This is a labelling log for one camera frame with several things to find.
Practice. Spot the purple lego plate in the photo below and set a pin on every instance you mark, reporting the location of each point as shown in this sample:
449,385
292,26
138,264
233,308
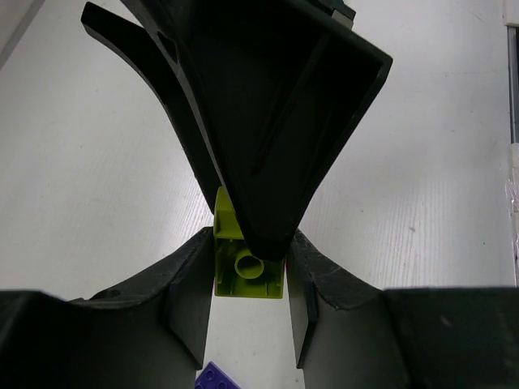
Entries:
212,377

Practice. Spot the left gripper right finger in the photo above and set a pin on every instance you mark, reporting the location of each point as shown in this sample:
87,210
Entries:
350,334

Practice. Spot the aluminium rail right side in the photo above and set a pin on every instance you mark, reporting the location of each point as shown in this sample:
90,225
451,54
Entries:
510,18

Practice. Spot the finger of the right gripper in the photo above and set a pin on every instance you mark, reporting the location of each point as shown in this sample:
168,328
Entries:
136,47
276,89

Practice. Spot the lime green lego with swirl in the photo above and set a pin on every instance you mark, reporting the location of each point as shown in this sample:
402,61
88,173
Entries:
238,273

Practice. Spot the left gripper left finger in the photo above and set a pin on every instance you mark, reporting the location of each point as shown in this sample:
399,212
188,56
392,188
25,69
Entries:
148,331

